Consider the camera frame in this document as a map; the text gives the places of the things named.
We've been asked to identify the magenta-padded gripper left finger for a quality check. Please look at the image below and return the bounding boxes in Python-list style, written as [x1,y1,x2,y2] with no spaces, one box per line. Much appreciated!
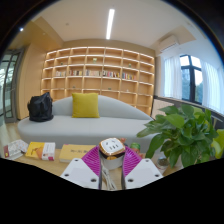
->
[59,145,102,191]

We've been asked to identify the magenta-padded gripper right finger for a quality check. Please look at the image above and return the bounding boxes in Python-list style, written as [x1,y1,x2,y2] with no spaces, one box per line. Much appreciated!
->
[121,146,164,191]

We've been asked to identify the white cube charger gold rim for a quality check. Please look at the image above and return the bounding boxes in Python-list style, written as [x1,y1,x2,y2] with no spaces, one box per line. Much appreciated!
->
[98,137,127,171]

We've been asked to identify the large yellow book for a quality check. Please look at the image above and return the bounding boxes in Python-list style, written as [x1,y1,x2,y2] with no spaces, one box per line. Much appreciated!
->
[58,143,98,164]

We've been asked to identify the pink and white jar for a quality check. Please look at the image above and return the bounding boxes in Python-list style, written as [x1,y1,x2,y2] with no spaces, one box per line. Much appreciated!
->
[156,156,171,170]

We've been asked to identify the light grey curved sofa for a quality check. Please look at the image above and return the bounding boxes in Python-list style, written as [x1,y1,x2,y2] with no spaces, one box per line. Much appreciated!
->
[17,94,158,150]

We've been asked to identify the yellow and white book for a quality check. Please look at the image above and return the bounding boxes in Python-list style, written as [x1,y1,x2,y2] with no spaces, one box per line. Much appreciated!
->
[25,141,57,162]

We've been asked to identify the potted green leafy plant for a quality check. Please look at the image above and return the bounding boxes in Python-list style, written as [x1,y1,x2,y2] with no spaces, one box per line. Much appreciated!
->
[136,104,224,169]

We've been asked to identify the white patterned packet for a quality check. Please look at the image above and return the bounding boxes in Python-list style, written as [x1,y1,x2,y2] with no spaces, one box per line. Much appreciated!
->
[11,139,30,154]

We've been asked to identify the yellow cushion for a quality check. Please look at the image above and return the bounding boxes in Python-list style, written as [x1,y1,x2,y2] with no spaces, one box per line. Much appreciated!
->
[71,92,100,119]

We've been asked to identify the red and white booklet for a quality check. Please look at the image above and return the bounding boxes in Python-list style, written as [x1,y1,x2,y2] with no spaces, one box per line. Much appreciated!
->
[3,142,24,160]

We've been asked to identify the black bag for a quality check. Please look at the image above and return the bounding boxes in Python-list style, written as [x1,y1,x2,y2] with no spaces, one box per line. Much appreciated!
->
[27,92,54,123]

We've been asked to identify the white sheer curtain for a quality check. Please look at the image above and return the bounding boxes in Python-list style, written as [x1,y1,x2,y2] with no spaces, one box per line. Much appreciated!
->
[199,59,224,115]
[163,54,183,100]

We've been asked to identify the dark framed window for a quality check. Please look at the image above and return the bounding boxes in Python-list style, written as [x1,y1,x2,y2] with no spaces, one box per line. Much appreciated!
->
[179,54,204,105]

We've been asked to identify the grey framed glass door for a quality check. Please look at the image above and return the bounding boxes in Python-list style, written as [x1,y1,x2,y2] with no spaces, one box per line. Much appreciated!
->
[0,49,25,124]

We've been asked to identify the long ceiling light strip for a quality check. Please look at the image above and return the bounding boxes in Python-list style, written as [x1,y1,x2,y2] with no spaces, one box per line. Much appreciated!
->
[105,8,116,40]

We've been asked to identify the white power cable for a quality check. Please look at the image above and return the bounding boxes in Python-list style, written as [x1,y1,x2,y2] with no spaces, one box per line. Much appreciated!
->
[100,164,118,191]

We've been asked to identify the wooden wall shelf unit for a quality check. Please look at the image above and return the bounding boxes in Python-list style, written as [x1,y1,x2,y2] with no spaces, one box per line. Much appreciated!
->
[40,46,156,116]

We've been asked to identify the white wall air conditioner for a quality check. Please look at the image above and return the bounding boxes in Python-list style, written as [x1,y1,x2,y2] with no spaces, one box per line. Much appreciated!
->
[157,34,181,53]

